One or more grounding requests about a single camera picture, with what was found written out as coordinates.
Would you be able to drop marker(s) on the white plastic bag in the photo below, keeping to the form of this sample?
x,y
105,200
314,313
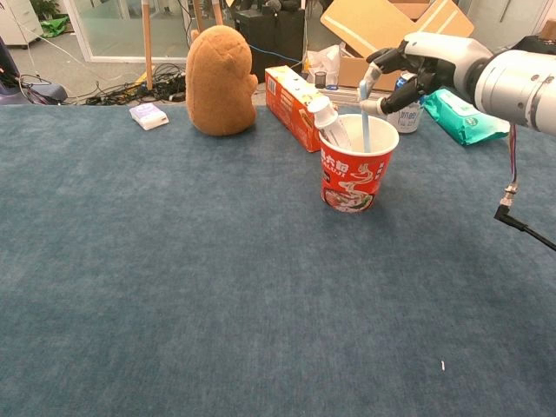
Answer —
x,y
323,58

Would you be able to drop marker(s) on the orange cardboard snack box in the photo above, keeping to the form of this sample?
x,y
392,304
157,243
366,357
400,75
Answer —
x,y
295,108

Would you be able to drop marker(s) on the black cloth covered object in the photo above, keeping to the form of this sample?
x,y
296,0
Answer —
x,y
538,42

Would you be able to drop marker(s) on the light blue toothbrush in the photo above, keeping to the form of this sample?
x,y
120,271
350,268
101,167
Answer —
x,y
366,126

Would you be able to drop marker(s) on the black cabinet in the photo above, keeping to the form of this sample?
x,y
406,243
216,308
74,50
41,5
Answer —
x,y
269,35

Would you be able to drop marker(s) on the white cabinet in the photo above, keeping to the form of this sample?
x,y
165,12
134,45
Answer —
x,y
17,21

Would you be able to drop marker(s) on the red instant noodle cup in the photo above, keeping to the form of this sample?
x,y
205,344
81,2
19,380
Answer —
x,y
356,174

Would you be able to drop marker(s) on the brown plush toy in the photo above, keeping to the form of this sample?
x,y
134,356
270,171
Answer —
x,y
219,82

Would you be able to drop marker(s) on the black mesh pen cup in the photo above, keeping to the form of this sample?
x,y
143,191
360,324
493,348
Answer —
x,y
321,80

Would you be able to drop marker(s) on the wooden pole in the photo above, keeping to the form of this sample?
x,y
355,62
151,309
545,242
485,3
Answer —
x,y
147,43
217,12
198,15

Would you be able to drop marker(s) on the open brown cardboard box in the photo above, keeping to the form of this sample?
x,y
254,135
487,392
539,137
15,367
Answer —
x,y
360,21

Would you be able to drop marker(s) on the green potted plant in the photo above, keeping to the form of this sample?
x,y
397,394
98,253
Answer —
x,y
43,8

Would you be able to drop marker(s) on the white toothpaste tube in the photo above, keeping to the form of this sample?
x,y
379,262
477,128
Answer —
x,y
332,123

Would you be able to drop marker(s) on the blue white drink can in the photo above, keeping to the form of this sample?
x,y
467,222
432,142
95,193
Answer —
x,y
410,119

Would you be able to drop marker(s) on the green wet wipes pack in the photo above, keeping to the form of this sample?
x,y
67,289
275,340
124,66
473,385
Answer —
x,y
456,117

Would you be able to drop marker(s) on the blue table cloth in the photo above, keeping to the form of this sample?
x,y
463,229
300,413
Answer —
x,y
174,260

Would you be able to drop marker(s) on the green bag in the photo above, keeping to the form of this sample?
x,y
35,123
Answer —
x,y
54,27

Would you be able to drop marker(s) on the small purple tissue pack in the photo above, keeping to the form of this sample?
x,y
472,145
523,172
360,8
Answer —
x,y
147,116

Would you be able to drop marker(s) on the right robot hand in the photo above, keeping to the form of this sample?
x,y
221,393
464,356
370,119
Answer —
x,y
447,52

